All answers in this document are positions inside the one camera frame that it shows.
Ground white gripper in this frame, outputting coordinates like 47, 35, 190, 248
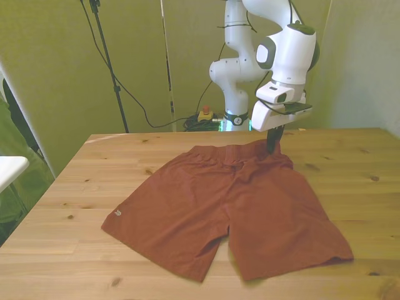
251, 100, 311, 156

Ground rust red shorts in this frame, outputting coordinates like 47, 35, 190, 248
100, 139, 355, 284

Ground yellow emergency stop box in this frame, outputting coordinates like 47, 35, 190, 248
197, 105, 217, 123

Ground black tripod stand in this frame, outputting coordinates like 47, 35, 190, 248
88, 0, 130, 134

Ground white side table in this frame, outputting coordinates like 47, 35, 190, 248
0, 156, 30, 194

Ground dark flat wrist camera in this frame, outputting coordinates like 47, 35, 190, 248
282, 102, 314, 115

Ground coiled black cable bundle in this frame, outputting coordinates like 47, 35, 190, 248
182, 113, 226, 133

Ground long black cable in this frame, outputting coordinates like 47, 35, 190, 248
79, 0, 201, 129

